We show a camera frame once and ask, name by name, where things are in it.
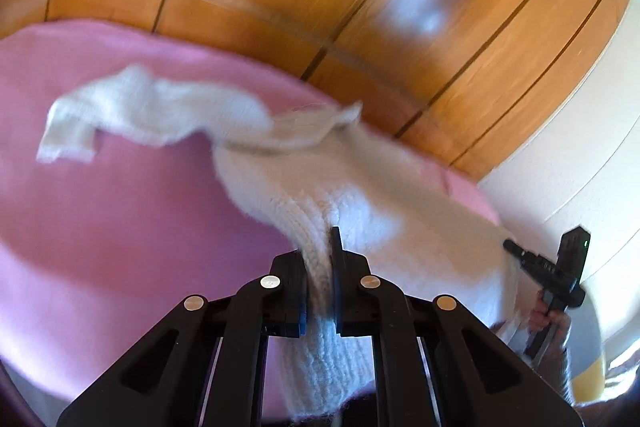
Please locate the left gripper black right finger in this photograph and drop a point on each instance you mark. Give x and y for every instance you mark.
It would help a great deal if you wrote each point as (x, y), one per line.
(435, 364)

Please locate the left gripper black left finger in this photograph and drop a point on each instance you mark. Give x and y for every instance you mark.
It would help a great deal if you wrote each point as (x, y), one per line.
(204, 363)

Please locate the cream knitted sweater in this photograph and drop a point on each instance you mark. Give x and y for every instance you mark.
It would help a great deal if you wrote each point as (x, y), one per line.
(305, 172)

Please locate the person's right hand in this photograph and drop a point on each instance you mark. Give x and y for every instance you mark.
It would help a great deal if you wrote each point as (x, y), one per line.
(541, 317)

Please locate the pink bedspread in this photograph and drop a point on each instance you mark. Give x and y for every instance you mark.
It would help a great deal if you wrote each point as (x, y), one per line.
(94, 253)

